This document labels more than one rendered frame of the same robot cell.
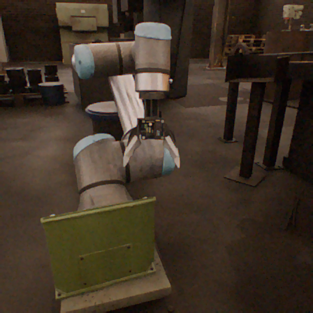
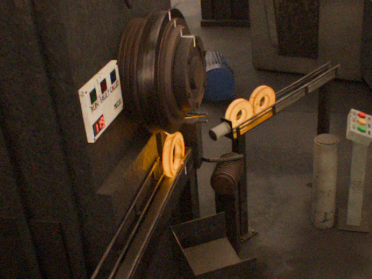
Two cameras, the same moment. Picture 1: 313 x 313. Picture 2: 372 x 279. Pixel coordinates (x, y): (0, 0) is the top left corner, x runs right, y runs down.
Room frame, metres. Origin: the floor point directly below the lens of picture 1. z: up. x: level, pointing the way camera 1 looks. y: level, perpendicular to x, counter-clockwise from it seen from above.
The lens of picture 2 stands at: (2.80, 0.22, 1.87)
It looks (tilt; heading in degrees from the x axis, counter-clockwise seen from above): 29 degrees down; 215
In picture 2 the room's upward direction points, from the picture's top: 5 degrees counter-clockwise
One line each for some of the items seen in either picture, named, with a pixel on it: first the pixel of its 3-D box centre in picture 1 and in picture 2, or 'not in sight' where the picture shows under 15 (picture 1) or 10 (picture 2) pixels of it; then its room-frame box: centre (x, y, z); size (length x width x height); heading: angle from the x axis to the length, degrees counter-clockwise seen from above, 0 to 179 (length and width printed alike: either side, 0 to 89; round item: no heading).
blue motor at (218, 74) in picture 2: not in sight; (213, 74); (-0.81, -1.97, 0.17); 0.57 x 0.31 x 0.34; 36
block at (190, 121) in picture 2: not in sight; (189, 142); (1.01, -1.02, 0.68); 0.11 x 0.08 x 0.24; 106
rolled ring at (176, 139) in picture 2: not in sight; (174, 154); (1.24, -0.94, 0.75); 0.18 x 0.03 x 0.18; 15
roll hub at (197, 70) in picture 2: not in sight; (191, 72); (1.21, -0.84, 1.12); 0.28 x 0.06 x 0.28; 16
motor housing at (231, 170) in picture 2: not in sight; (229, 207); (0.88, -0.90, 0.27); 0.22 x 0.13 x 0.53; 16
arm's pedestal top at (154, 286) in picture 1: (111, 264); not in sight; (0.74, 0.15, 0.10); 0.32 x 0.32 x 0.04; 16
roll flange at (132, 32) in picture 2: not in sight; (146, 71); (1.26, -1.01, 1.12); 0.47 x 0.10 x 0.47; 16
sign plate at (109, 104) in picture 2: not in sight; (103, 100); (1.59, -0.94, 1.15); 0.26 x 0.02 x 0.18; 16
